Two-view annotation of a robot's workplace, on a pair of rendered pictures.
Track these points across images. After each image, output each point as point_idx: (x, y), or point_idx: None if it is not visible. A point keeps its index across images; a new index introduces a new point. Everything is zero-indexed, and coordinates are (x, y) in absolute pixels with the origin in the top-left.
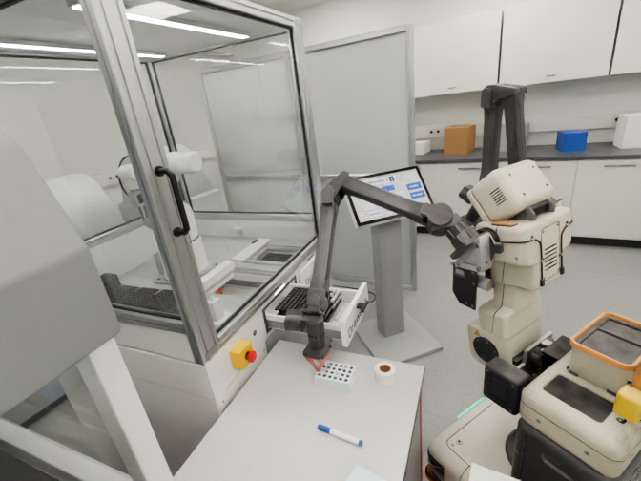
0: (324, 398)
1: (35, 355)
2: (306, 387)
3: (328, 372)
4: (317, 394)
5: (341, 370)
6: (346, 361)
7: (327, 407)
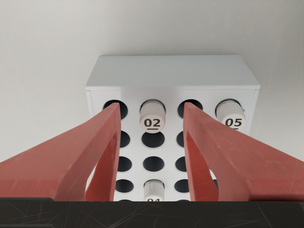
0: (45, 127)
1: None
2: (55, 16)
3: (147, 151)
4: (45, 90)
5: (180, 198)
6: (298, 141)
7: (11, 152)
